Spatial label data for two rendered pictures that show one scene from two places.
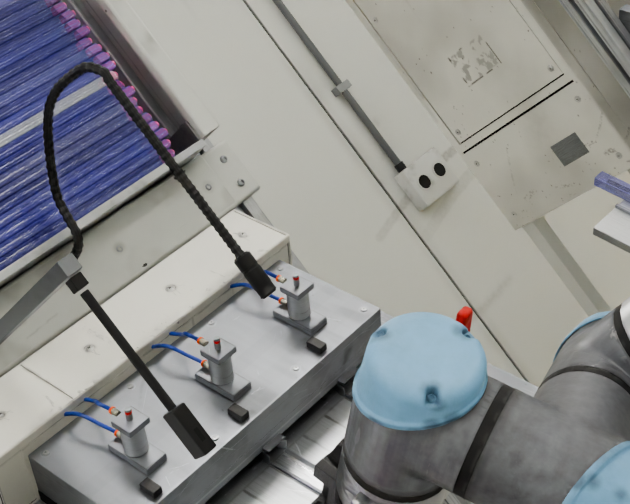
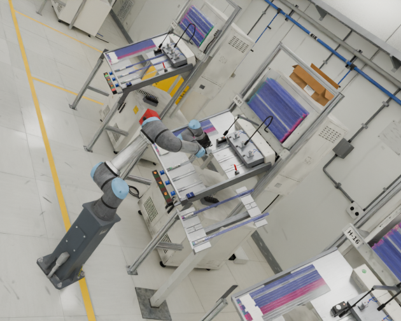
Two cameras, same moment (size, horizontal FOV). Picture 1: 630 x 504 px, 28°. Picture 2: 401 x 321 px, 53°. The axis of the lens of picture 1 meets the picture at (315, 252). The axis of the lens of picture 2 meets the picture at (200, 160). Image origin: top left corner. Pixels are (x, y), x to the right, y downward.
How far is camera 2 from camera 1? 2.81 m
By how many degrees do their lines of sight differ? 79
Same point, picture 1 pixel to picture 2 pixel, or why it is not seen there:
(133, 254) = (270, 140)
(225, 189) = (279, 152)
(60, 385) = (248, 130)
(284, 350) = (245, 153)
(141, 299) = (260, 140)
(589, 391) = (189, 138)
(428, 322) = (195, 123)
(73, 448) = (240, 132)
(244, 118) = not seen: outside the picture
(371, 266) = not seen: outside the picture
